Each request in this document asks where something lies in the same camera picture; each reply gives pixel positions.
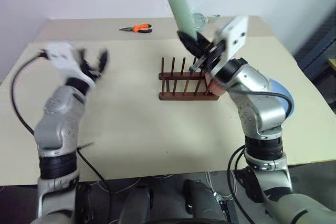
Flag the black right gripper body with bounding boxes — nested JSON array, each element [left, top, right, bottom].
[[189, 39, 229, 76]]

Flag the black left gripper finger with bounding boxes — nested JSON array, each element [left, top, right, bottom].
[[97, 47, 110, 74], [77, 48, 89, 68]]

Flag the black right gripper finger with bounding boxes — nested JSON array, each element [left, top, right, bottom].
[[177, 30, 203, 56], [195, 31, 212, 49]]

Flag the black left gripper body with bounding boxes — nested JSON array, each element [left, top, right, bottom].
[[80, 60, 103, 83]]

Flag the green plate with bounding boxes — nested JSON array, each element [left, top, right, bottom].
[[164, 0, 198, 40]]

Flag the wooden dish rack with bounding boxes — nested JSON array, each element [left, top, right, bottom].
[[158, 56, 220, 101]]

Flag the clear glass object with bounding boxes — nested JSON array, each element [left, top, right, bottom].
[[193, 13, 221, 31]]

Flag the blue plate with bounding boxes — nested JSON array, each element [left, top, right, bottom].
[[268, 78, 296, 122]]

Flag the grey rounded robot leg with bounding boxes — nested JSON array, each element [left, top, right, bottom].
[[120, 184, 154, 224]]

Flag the dark rounded robot leg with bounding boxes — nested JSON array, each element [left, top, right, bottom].
[[182, 178, 229, 224]]

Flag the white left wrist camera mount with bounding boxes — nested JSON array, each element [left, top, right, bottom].
[[43, 40, 96, 86]]

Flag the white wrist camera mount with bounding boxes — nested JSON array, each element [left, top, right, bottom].
[[43, 40, 96, 86], [209, 15, 249, 79]]

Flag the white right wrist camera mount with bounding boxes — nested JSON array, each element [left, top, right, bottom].
[[209, 15, 249, 79]]

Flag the orange-handled pliers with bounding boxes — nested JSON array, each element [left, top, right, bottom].
[[119, 23, 153, 34]]

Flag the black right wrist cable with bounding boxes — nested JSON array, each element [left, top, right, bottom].
[[228, 89, 294, 120]]

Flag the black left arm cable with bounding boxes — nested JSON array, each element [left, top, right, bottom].
[[9, 50, 48, 134]]

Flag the black thin cable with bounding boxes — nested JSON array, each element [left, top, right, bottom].
[[76, 141, 116, 224]]

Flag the dark metal shelf frame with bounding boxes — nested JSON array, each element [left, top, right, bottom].
[[293, 3, 336, 91]]

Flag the black right upper-arm cable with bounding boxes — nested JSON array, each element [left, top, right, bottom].
[[227, 144, 266, 224]]

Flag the white thin wire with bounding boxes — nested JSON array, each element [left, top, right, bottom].
[[204, 170, 241, 201], [86, 173, 174, 196]]

